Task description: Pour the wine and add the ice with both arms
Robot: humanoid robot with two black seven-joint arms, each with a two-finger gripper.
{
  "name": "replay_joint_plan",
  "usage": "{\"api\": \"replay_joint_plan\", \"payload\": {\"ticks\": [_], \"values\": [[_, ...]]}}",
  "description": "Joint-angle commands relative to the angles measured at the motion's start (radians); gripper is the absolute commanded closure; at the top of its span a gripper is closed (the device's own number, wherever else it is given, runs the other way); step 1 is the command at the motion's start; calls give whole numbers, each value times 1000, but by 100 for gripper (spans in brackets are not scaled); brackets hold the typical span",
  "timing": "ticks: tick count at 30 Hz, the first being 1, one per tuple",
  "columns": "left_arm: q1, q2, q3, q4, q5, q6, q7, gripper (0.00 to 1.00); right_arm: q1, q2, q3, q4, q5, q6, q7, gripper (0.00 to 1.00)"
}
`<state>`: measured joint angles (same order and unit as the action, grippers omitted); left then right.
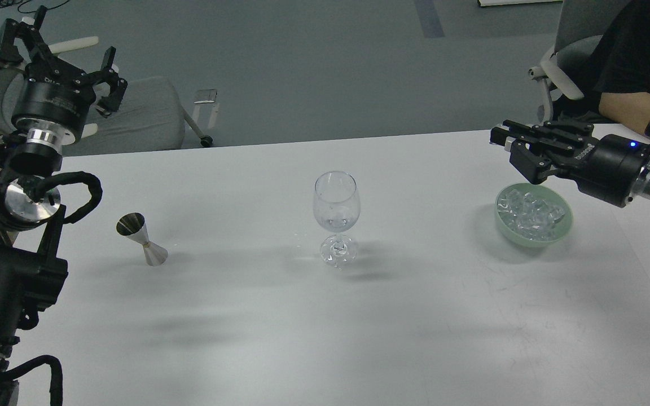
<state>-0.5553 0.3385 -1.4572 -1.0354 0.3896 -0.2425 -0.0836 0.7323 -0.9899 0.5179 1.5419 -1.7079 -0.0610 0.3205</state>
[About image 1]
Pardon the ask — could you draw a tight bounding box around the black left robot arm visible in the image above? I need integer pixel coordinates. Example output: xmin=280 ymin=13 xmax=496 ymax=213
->
xmin=0 ymin=6 xmax=128 ymax=405

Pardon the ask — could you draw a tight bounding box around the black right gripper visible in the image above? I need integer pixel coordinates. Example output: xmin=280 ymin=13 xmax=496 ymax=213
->
xmin=490 ymin=120 xmax=650 ymax=208

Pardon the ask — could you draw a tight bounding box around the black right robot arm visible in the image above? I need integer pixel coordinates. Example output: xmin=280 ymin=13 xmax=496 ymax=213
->
xmin=490 ymin=120 xmax=650 ymax=208

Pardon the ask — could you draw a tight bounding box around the steel cocktail jigger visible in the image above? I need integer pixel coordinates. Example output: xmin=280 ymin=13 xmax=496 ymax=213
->
xmin=116 ymin=213 xmax=169 ymax=267

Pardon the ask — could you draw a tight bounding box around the grey office chair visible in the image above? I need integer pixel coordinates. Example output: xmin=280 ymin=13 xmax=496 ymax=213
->
xmin=0 ymin=7 xmax=214 ymax=156

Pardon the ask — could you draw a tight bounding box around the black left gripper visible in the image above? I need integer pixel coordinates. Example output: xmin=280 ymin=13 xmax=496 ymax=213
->
xmin=0 ymin=6 xmax=128 ymax=142

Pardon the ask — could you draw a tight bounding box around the green bowl of ice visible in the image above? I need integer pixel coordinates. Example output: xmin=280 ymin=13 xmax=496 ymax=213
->
xmin=494 ymin=183 xmax=574 ymax=249

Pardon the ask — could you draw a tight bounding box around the clear wine glass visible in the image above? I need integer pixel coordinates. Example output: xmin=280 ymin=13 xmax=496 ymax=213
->
xmin=313 ymin=171 xmax=361 ymax=268

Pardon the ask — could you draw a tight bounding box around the person in black shirt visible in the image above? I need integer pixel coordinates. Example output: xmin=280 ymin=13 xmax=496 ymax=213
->
xmin=578 ymin=1 xmax=650 ymax=135

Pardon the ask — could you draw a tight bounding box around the metal floor plate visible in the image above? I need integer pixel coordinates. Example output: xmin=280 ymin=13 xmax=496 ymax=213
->
xmin=193 ymin=89 xmax=218 ymax=105

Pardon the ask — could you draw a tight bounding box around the grey chair at right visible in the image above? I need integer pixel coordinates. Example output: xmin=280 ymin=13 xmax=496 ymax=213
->
xmin=528 ymin=1 xmax=629 ymax=122

